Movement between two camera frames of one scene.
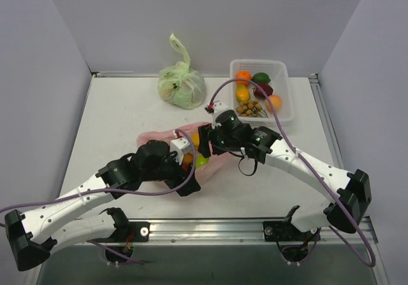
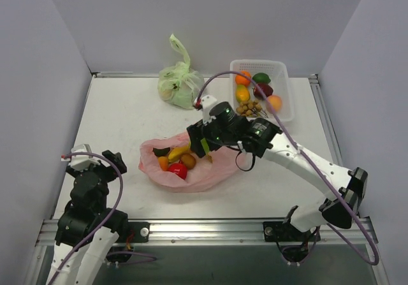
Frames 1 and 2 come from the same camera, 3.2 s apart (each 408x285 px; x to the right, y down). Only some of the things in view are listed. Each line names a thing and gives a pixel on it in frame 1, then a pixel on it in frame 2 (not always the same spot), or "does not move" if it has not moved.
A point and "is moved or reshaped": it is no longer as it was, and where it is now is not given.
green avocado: x=261 y=78 does not move
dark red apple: x=266 y=88 does not move
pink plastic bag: x=203 y=166 is moved or reshaped
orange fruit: x=243 y=74 does not move
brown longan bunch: x=251 y=108 does not move
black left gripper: x=183 y=183 → x=112 y=161
